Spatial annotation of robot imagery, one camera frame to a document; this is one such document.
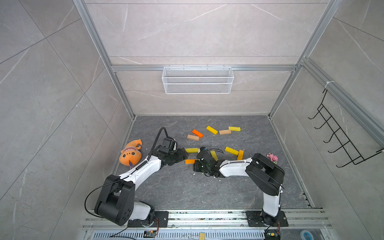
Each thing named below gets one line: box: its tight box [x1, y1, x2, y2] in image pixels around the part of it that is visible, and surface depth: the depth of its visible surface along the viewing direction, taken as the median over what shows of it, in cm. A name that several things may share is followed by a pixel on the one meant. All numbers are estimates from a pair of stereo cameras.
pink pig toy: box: [266, 152, 279, 162], surface depth 97 cm
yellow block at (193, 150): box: [185, 148, 199, 154], surface depth 102 cm
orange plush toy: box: [119, 139, 143, 167], surface depth 89 cm
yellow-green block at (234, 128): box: [228, 126, 241, 132], surface depth 113 cm
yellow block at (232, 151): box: [225, 146, 239, 156], surface depth 100 cm
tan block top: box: [218, 129, 232, 135], surface depth 110 cm
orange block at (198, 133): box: [192, 129, 204, 139], surface depth 109 cm
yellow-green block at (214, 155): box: [210, 150, 219, 162], surface depth 98 cm
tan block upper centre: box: [187, 134, 200, 141], surface depth 108 cm
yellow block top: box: [206, 126, 219, 135], surface depth 113 cm
